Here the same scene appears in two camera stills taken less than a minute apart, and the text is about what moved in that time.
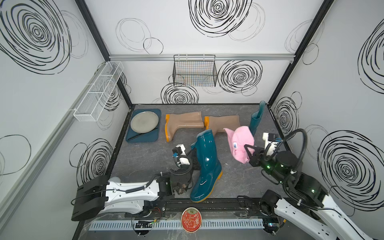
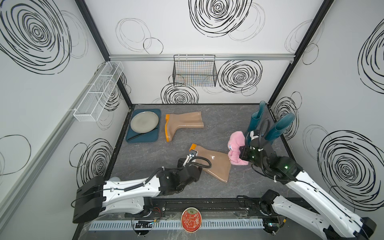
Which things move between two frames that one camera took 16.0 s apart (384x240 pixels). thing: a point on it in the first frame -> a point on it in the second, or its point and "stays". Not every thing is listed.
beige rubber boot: (217, 124) -> (220, 168)
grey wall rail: (202, 57) stays
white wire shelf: (91, 108) stays
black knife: (141, 134) stays
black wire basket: (194, 71) stays
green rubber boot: (207, 170) -> (280, 126)
